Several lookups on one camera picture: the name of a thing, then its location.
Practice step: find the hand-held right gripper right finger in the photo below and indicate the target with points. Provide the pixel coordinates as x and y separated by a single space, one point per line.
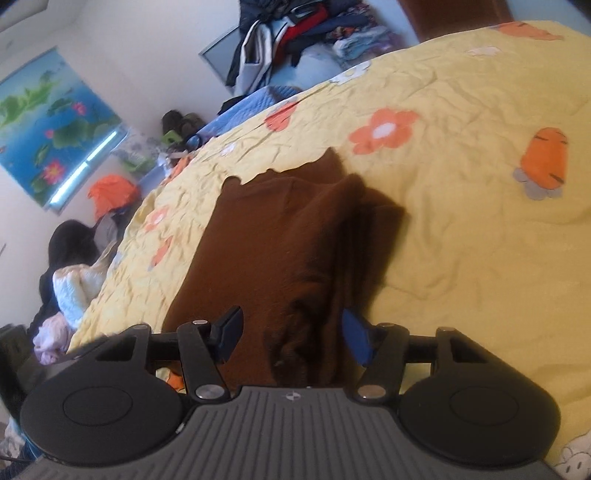
360 337

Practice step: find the pink cloth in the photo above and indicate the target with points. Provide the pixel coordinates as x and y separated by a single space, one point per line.
51 339

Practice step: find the orange cloth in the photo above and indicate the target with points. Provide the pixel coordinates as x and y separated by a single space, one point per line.
113 194

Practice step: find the blue bed sheet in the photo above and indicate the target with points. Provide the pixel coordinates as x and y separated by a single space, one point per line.
249 106

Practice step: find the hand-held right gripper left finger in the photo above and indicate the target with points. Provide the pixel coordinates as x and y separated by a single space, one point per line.
228 334

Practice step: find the lotus pond wall poster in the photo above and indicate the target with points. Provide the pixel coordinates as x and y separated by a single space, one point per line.
46 124

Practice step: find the yellow printed blanket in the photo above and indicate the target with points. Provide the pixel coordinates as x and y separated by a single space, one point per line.
461 230

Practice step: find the brown knit garment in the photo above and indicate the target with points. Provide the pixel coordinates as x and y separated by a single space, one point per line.
277 230

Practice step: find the white floral cloth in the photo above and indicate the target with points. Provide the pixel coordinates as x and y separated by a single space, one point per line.
138 150

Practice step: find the grey framed board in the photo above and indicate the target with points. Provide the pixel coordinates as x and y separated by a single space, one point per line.
217 55

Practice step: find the white and black clothes heap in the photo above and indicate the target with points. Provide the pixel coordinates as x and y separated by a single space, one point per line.
69 249

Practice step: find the brown wooden door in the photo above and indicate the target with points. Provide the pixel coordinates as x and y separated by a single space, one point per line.
452 18

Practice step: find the dark shoes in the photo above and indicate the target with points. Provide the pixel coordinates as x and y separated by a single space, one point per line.
182 121

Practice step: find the pile of dark clothes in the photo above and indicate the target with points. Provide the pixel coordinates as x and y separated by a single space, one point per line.
300 27

